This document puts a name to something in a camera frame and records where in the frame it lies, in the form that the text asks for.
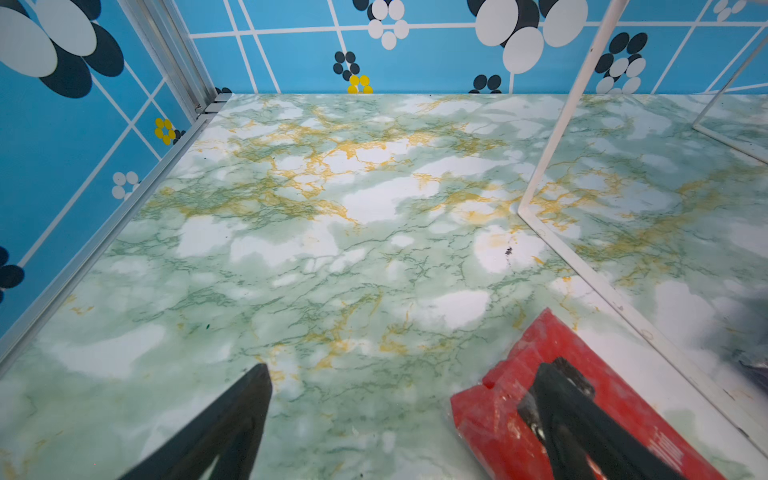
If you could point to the red spaghetti bag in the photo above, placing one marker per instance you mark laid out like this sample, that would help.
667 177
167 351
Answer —
486 418

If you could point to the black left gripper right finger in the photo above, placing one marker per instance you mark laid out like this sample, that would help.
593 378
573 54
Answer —
577 434

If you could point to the white metal two-tier shelf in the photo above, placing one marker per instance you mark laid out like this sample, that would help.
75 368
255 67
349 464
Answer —
716 396

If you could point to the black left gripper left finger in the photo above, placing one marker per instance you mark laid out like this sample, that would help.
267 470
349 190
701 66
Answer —
223 439

